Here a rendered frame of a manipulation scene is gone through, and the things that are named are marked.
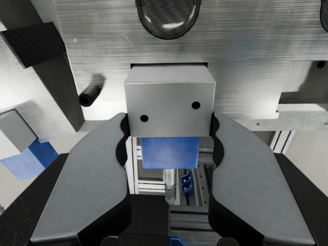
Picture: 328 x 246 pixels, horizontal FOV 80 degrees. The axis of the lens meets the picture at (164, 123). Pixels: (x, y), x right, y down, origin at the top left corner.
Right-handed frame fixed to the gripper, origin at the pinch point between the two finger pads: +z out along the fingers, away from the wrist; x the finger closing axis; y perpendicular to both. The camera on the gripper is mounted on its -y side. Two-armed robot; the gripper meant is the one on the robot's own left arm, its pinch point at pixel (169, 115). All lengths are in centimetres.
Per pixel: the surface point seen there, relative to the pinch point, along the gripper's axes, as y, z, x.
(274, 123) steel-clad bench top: 7.7, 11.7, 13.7
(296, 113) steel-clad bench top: 6.2, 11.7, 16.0
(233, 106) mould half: 0.8, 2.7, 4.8
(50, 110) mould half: 2.7, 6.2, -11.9
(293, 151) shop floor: 77, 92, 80
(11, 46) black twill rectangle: -3.5, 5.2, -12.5
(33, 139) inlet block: 5.9, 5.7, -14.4
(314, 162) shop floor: 86, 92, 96
